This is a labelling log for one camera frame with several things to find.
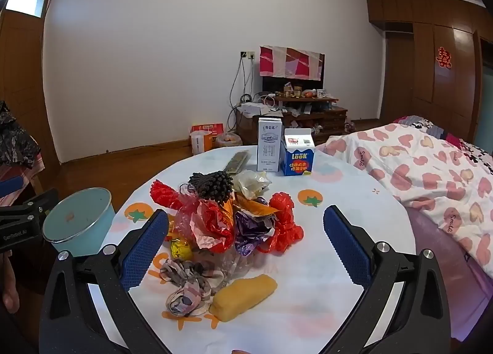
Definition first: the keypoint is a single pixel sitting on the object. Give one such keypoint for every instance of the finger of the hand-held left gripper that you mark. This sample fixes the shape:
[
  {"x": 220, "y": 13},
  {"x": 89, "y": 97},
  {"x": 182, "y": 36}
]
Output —
[{"x": 11, "y": 185}]

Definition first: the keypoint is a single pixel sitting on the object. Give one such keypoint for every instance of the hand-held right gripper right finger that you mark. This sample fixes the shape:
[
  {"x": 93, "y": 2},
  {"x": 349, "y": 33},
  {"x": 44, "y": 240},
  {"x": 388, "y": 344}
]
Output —
[{"x": 346, "y": 242}]

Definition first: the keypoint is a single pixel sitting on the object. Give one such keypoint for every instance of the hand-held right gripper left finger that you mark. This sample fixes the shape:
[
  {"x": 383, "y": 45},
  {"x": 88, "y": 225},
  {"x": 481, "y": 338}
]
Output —
[{"x": 148, "y": 246}]

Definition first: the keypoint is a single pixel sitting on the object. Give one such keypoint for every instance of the yellow candy wrapper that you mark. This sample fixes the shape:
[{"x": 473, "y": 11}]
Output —
[{"x": 181, "y": 250}]

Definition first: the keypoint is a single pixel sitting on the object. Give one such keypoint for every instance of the clear plastic bag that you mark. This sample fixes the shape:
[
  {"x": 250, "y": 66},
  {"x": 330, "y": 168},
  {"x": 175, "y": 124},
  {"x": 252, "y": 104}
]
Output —
[{"x": 185, "y": 219}]

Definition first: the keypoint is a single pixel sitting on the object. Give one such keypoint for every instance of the red foam fruit net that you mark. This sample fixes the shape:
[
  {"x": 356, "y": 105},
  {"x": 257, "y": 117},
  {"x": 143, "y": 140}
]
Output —
[{"x": 163, "y": 194}]

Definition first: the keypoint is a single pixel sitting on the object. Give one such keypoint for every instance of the plaid fabric scrap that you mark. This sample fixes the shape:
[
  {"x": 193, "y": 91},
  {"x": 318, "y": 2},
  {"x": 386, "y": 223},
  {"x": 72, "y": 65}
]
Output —
[{"x": 190, "y": 284}]

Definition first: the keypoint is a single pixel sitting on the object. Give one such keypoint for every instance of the light blue plastic bin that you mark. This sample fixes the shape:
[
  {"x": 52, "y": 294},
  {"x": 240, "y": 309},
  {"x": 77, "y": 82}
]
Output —
[{"x": 77, "y": 215}]

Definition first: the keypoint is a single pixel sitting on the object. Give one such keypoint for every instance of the glossy red plastic sheet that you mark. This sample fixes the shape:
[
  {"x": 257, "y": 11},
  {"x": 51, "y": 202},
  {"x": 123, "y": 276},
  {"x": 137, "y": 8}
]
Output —
[{"x": 213, "y": 227}]

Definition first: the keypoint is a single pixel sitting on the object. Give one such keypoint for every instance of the purple foil wrapper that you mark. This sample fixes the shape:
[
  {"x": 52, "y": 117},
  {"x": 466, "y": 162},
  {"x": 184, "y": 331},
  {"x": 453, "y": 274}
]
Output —
[{"x": 248, "y": 232}]

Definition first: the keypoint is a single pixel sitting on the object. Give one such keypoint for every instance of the orange white snack wrapper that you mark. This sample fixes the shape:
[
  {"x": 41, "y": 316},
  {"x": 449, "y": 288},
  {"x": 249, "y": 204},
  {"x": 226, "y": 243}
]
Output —
[{"x": 252, "y": 205}]

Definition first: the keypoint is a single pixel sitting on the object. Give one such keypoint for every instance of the yellow sponge block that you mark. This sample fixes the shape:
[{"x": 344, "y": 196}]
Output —
[{"x": 242, "y": 296}]

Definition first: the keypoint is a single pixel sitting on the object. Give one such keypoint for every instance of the white yellow plastic wrapper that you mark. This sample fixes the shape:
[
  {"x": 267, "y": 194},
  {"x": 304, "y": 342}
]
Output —
[{"x": 250, "y": 184}]

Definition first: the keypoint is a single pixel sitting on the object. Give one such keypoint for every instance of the person's left hand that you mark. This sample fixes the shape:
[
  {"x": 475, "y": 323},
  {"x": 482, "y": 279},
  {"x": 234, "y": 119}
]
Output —
[{"x": 10, "y": 288}]

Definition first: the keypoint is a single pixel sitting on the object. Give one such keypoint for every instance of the dark crumpled cloth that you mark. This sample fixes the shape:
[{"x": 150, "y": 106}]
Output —
[{"x": 15, "y": 138}]

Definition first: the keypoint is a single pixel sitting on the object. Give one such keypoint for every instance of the white orange printed tablecloth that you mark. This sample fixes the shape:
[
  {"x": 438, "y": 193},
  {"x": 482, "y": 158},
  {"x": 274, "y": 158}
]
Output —
[{"x": 308, "y": 300}]

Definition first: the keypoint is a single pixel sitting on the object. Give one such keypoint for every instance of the blue white milk carton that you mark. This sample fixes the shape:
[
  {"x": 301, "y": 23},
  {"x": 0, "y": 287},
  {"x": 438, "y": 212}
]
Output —
[{"x": 297, "y": 155}]

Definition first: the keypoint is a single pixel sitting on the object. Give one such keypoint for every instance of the pink heart print blanket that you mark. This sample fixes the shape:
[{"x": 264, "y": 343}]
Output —
[{"x": 416, "y": 169}]

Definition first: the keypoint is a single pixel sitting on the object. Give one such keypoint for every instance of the dark flat snack packet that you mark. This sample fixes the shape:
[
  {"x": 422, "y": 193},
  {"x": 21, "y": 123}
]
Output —
[{"x": 235, "y": 161}]

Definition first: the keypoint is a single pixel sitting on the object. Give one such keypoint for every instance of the tall white milk carton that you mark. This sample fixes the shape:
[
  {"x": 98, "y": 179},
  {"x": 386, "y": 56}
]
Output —
[{"x": 269, "y": 146}]

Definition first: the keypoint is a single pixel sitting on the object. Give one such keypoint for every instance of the wooden television cabinet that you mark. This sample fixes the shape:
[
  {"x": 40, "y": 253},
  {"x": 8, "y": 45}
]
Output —
[{"x": 327, "y": 119}]

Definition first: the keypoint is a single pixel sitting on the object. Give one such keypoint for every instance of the purple bed sheet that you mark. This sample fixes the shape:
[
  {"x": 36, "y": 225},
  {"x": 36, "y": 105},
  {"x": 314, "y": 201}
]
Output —
[{"x": 462, "y": 292}]

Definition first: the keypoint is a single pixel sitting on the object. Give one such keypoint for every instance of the plastic bag of oranges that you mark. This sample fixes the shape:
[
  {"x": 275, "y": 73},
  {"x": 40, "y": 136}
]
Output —
[{"x": 228, "y": 140}]

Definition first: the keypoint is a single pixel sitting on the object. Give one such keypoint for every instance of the orange gift box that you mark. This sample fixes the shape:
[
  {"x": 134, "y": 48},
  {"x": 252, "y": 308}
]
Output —
[{"x": 216, "y": 130}]

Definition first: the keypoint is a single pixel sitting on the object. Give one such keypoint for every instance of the white printed mug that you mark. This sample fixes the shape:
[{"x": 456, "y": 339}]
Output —
[{"x": 321, "y": 94}]

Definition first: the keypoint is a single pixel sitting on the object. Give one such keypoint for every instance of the black white patterned cloth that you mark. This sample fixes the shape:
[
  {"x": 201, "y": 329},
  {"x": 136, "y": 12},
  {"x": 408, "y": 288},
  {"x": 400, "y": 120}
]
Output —
[{"x": 473, "y": 153}]

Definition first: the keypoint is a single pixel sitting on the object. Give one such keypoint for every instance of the white box on cabinet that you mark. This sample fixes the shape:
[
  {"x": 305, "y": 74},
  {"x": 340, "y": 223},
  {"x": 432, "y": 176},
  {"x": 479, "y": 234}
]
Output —
[{"x": 252, "y": 109}]

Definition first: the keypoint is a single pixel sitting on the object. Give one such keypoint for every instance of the black television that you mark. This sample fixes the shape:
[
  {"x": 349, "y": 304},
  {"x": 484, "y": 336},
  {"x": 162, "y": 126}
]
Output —
[{"x": 292, "y": 85}]

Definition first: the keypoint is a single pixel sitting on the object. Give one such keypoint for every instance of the brown wooden wardrobe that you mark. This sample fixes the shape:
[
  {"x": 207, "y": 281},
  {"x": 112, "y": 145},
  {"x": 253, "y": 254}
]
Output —
[{"x": 443, "y": 88}]

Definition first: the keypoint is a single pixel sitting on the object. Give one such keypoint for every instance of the pink red patchwork cloth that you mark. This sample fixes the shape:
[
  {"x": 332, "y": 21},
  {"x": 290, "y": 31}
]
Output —
[{"x": 290, "y": 62}]

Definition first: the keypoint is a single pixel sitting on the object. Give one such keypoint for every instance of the red paper wall decoration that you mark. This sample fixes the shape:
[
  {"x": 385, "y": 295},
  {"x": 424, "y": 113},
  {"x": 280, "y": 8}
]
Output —
[{"x": 443, "y": 56}]

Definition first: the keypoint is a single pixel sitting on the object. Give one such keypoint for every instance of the white wall socket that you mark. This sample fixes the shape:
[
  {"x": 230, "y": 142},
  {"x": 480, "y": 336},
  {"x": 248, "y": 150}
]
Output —
[{"x": 248, "y": 55}]

